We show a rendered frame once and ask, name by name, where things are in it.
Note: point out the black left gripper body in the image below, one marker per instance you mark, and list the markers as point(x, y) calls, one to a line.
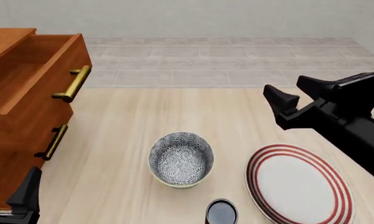
point(12, 217)

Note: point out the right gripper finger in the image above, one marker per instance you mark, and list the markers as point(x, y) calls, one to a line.
point(311, 86)
point(281, 102)

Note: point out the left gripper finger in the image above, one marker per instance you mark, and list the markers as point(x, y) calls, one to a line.
point(28, 196)

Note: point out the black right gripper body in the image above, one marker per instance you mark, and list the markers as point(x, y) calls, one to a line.
point(339, 105)

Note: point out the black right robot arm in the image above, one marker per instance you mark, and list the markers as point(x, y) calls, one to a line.
point(368, 144)

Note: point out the white plate with red rings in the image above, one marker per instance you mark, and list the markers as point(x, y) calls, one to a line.
point(298, 184)

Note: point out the patterned blue-white bowl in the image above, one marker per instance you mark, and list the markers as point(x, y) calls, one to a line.
point(180, 161)

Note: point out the wooden cabinet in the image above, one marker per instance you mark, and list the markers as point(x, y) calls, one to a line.
point(9, 142)

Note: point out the closed wooden drawer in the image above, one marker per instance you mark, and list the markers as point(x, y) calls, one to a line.
point(21, 130)

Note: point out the open wooden drawer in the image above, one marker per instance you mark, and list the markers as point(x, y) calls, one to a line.
point(34, 98)

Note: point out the dark round cup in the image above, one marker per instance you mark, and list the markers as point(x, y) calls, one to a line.
point(221, 211)

